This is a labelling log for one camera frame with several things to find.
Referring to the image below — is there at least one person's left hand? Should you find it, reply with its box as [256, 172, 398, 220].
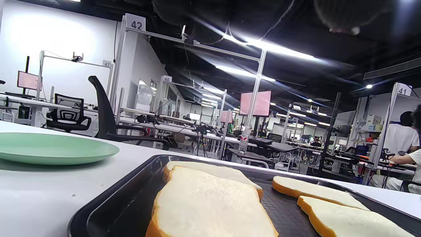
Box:
[151, 0, 396, 44]

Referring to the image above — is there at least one white toast slice orange crust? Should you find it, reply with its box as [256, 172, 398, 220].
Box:
[163, 161, 264, 199]
[272, 176, 371, 211]
[297, 196, 415, 237]
[146, 166, 279, 237]

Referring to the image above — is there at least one black plastic tray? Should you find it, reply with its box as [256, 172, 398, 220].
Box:
[67, 154, 421, 237]

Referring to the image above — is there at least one green round plate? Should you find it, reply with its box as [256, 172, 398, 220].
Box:
[0, 132, 120, 166]

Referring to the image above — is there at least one black stand pole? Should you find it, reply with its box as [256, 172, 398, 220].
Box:
[317, 92, 342, 173]

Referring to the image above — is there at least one large pink screen monitor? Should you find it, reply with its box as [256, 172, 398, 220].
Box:
[239, 91, 272, 117]

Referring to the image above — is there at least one black keyboard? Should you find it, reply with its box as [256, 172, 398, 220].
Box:
[248, 135, 274, 145]

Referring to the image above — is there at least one glass of water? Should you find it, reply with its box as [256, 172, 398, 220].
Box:
[238, 126, 251, 154]

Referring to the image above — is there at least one black office chair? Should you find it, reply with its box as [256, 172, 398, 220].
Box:
[88, 75, 170, 151]

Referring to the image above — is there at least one black mesh back chair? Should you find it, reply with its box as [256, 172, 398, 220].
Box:
[45, 93, 92, 133]

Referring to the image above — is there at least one pink screen monitor black stand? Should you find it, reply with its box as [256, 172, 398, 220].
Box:
[17, 56, 42, 96]

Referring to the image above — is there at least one silver metal workstation frame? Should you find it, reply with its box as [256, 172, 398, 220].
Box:
[110, 13, 267, 132]

